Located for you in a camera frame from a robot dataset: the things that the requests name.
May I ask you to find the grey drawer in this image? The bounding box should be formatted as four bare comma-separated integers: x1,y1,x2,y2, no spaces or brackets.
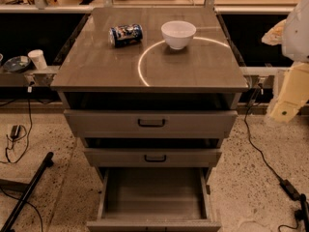
65,109,238,139
84,148,221,167
87,167,221,232

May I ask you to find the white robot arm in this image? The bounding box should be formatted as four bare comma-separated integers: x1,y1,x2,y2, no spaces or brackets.
262,0,309,123

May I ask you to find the grey drawer cabinet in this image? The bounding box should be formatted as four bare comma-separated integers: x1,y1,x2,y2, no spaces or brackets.
50,6,250,186

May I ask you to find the black power adapter right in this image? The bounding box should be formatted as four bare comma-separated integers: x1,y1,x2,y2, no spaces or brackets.
280,180,300,201

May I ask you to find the black power adapter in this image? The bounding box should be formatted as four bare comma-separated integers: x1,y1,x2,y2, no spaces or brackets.
10,125,20,139
280,180,300,201

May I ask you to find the white bowl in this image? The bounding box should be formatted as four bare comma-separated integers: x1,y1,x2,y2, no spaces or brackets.
161,20,196,50

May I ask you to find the blue soda can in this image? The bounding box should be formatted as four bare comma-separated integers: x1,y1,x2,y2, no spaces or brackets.
109,24,143,47

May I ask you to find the black tripod leg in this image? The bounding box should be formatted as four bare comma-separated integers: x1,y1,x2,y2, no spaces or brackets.
0,152,54,232

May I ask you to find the white paper cup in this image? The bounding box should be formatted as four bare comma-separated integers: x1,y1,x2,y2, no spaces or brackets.
28,49,47,70

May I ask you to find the dark blue plate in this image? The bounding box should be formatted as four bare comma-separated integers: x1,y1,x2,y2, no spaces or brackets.
3,56,31,73

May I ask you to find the black power adapter left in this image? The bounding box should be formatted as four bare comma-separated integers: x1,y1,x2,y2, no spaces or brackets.
10,125,20,139

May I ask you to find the black cable right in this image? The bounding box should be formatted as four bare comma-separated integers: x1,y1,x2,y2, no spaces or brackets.
243,87,284,182

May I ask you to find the black cable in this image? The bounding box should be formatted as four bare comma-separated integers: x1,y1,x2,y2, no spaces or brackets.
243,87,284,182
0,90,34,165

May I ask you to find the black cable left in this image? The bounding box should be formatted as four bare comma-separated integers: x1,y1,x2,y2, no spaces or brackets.
0,90,34,165

